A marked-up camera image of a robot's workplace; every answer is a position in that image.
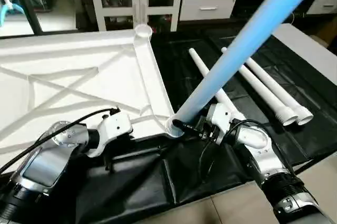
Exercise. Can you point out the brown cardboard box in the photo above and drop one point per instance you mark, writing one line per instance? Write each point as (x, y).
(325, 36)

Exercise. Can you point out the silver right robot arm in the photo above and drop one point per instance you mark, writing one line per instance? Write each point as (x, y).
(263, 155)

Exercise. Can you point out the white plastic table leg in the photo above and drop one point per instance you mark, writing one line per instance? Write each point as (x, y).
(279, 90)
(202, 66)
(253, 29)
(258, 84)

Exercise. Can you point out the teal and white mop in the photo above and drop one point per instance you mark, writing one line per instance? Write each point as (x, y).
(8, 8)

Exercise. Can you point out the white plastic table top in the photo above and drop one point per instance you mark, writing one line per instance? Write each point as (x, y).
(79, 50)

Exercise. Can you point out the white flat board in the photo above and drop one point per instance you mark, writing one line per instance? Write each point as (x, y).
(310, 50)

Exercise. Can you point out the small white drawer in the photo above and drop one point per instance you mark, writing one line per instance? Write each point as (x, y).
(322, 4)

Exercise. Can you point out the black slanted pole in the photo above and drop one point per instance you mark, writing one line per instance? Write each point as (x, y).
(26, 3)

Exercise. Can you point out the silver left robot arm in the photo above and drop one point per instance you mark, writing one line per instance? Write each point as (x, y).
(42, 166)

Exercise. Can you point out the black work mat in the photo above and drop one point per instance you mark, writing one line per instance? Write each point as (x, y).
(174, 56)

